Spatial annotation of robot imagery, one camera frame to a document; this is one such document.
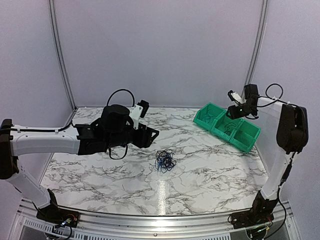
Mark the black tangled cable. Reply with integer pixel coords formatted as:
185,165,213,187
149,148,177,175

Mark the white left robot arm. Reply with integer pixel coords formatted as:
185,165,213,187
0,101,160,226

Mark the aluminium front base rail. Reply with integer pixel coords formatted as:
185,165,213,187
9,197,301,240

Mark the green plastic bin right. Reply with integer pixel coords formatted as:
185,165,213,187
229,119,261,153

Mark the aluminium left corner post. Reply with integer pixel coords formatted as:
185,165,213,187
47,0,77,111

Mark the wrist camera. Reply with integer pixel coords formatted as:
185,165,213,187
129,99,150,130
227,90,244,105

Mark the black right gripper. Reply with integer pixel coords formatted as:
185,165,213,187
226,102,256,120

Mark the blue tangled cable in pile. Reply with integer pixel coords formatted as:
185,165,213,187
156,154,173,175

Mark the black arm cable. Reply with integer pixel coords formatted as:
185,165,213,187
9,88,136,161
254,83,293,236

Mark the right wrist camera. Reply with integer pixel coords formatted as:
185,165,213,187
227,90,244,105

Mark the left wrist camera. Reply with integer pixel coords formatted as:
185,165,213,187
129,99,150,130

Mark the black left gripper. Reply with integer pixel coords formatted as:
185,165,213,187
106,123,160,149

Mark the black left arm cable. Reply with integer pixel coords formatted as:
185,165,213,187
9,88,136,161

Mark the blue cable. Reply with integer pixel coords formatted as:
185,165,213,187
201,108,217,125
156,154,173,175

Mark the green plastic bin left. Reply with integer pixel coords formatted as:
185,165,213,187
193,102,226,131

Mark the green plastic bin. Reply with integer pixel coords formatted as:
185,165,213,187
210,113,244,142
193,102,226,131
229,119,261,153

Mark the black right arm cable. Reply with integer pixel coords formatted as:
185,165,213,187
254,83,293,236

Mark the aluminium right corner post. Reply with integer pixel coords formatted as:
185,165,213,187
244,0,270,85

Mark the aluminium corner post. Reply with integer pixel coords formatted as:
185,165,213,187
47,0,77,111
244,0,270,85

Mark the green plastic bin middle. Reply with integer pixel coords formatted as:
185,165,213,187
210,113,244,142

